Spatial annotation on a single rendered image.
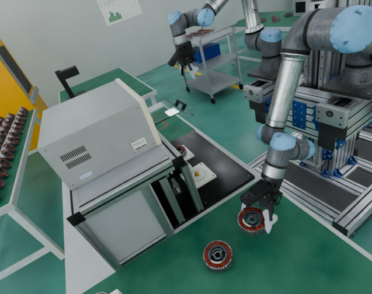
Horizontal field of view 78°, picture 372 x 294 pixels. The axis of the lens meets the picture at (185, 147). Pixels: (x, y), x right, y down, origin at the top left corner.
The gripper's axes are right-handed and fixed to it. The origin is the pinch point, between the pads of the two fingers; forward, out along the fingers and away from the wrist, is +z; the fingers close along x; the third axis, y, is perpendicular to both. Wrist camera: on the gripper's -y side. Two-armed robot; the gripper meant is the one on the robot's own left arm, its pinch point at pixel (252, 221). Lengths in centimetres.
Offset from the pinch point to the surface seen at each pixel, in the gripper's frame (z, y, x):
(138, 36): -96, 160, 560
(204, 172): 0.8, 7.6, 41.2
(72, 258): 41, -56, 47
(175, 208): 6.6, -19.0, 24.9
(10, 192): 57, -85, 140
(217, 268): 14.9, -15.2, -2.0
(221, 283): 17.8, -15.7, -5.8
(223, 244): 10.1, -9.7, 2.7
